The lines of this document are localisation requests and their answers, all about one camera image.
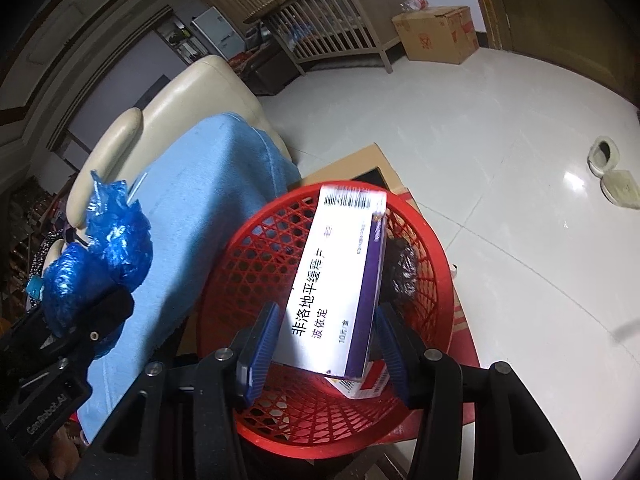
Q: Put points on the dark spotted clothing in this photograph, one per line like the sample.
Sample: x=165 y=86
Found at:
x=42 y=255

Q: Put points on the blue plastic bag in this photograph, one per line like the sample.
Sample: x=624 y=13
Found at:
x=120 y=240

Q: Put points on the person's left hand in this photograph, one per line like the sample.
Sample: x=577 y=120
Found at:
x=57 y=457

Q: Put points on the blue insulated bottle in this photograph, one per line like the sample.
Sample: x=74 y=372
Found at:
x=36 y=290

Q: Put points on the white appliance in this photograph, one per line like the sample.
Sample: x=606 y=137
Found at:
x=220 y=32

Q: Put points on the white slipper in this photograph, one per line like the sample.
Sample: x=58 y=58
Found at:
x=622 y=190
x=605 y=155

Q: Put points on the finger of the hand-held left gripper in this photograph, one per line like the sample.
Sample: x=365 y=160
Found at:
x=107 y=317

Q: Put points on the flat cardboard sheet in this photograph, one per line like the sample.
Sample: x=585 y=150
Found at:
x=350 y=165

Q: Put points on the purple and white medicine box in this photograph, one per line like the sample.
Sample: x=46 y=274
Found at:
x=325 y=285

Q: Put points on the black plastic bag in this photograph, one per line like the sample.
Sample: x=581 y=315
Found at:
x=400 y=270

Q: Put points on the blue table cloth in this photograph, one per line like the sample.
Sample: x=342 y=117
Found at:
x=210 y=175

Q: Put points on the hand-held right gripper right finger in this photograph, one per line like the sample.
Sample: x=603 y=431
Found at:
x=392 y=355

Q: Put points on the wooden door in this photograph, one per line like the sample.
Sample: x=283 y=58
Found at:
x=565 y=10

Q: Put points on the brown cardboard box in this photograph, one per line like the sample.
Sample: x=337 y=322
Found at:
x=435 y=35

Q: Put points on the orange and white medicine box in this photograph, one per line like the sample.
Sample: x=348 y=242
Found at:
x=367 y=385

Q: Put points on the red plastic mesh basket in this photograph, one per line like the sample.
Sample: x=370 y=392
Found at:
x=240 y=260

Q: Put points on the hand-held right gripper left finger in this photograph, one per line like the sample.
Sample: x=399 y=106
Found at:
x=257 y=355

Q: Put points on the wooden slatted crib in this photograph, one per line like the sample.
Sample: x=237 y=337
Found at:
x=330 y=35

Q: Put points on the cream leather sofa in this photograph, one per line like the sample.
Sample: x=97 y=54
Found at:
x=200 y=95

